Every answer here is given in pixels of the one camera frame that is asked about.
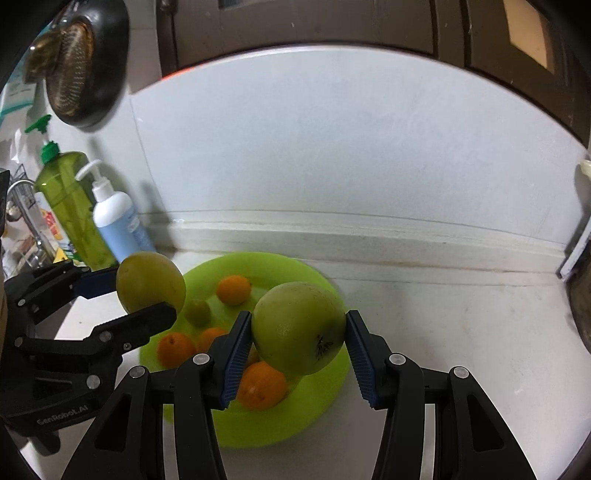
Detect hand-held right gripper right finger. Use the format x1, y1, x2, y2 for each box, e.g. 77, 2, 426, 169
345, 309, 539, 480

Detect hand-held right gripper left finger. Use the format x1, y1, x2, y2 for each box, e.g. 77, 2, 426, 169
60, 310, 254, 480

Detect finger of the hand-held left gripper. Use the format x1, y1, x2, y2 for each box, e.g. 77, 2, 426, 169
14, 302, 178, 366
4, 259, 120, 324

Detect small orange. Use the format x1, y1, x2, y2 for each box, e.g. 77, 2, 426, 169
158, 332, 197, 369
198, 327, 229, 354
217, 275, 252, 305
236, 361, 289, 411

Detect large green citrus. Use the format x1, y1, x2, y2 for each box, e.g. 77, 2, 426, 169
115, 251, 187, 317

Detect small green lime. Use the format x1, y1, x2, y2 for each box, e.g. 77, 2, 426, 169
184, 298, 212, 328

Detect large green apple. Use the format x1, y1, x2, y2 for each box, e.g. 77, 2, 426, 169
252, 281, 347, 376

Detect green plastic plate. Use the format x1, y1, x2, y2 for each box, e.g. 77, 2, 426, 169
139, 251, 349, 448

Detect blue pump bottle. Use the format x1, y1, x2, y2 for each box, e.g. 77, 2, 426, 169
75, 159, 153, 264

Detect green dish soap bottle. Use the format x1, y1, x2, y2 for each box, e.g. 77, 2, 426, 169
34, 141, 116, 272

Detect chrome faucet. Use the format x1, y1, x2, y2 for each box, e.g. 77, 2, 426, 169
0, 178, 70, 278

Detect white plastic bag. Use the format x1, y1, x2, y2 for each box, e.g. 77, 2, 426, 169
0, 80, 38, 162

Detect black hanging pan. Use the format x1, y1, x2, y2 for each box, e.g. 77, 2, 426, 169
23, 0, 130, 129

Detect metal mesh skimmer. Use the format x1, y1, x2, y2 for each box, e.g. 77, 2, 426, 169
25, 23, 95, 116

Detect grey-edged white board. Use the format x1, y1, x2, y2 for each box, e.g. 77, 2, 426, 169
560, 224, 591, 278

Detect dark brown cabinet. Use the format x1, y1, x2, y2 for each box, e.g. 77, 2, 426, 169
157, 0, 591, 148

